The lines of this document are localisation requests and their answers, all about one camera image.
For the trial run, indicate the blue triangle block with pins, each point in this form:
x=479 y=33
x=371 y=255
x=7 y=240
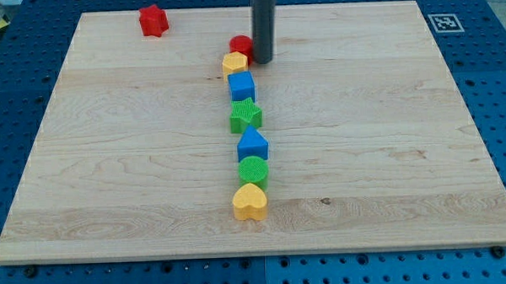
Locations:
x=252 y=143

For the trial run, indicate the green circle block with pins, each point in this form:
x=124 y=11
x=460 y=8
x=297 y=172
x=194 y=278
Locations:
x=254 y=170

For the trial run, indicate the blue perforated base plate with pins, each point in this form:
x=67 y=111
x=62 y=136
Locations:
x=32 y=49

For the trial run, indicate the wooden board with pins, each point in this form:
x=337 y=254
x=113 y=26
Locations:
x=371 y=147

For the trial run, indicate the red star block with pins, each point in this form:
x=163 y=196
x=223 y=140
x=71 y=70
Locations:
x=153 y=21

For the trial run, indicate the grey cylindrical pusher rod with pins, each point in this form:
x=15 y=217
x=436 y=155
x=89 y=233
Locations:
x=262 y=28

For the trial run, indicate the green star block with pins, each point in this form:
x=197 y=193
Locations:
x=244 y=113

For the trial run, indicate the red circle block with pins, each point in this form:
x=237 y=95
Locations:
x=244 y=45

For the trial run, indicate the white fiducial marker tag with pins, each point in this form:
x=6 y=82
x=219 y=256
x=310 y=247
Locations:
x=445 y=23

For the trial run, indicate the yellow heart block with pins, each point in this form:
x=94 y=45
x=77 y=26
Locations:
x=250 y=202

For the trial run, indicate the yellow hexagon block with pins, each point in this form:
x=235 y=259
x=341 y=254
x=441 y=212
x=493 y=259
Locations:
x=234 y=62

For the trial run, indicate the blue cube block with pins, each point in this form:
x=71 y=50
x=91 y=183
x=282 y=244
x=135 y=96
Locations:
x=242 y=86

